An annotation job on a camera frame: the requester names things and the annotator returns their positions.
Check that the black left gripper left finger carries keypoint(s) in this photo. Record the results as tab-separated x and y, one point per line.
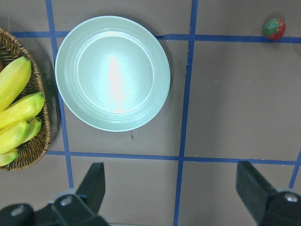
92	188

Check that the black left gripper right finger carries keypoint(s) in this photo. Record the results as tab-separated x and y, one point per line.
254	190

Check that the pale green round plate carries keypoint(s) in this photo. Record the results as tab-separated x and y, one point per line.
112	73

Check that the yellow banana bunch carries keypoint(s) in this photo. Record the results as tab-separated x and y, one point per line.
18	118

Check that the brown wicker basket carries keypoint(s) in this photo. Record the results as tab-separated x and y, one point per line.
33	150

